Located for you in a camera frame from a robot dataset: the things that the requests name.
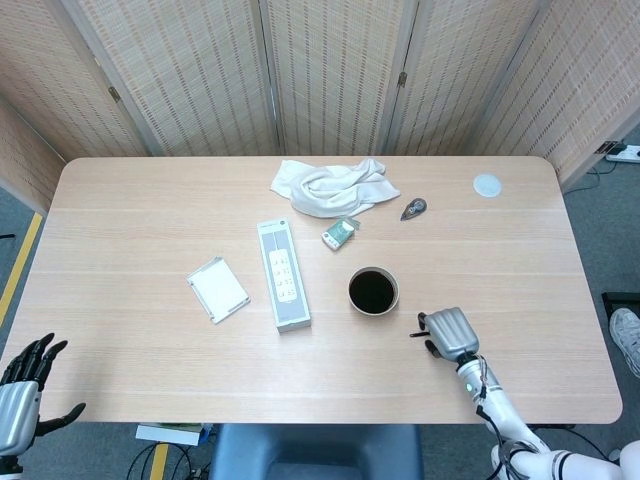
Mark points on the green white tissue pack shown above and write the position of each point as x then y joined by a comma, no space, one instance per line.
339,234

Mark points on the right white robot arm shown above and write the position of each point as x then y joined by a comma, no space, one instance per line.
505,415

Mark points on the woven folding screen panel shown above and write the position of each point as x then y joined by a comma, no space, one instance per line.
60,75
335,75
460,75
590,75
25,160
190,75

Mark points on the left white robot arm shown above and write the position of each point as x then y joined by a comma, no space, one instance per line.
7,467

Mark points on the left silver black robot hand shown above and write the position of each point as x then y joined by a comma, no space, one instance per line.
15,405

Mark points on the dark coffee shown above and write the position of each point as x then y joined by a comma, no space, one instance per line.
371,291

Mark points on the brass screen hinge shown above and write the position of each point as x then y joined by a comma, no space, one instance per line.
114,93
402,80

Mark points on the black floor base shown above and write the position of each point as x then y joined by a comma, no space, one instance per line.
620,300

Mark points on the black plastic spoon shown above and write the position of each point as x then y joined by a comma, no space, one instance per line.
416,334

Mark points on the grey correction tape dispenser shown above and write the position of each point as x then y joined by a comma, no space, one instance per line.
415,207

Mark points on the white sneaker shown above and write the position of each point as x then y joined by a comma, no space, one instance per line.
625,330

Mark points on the small white notepad box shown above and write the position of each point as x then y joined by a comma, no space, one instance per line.
217,290

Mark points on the white round bowl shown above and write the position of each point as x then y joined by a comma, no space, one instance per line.
396,295

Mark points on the blue grey chair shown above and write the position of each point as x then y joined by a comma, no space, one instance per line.
315,450

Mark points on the white floor power strip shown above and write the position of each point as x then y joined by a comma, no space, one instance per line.
627,152

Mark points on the grey power strip box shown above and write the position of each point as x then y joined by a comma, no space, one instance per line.
285,310

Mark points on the crumpled white towel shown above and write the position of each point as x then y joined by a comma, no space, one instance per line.
330,192

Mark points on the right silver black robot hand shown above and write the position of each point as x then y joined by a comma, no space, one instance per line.
455,332

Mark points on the round white grommet cap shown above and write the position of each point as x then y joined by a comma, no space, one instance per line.
487,185

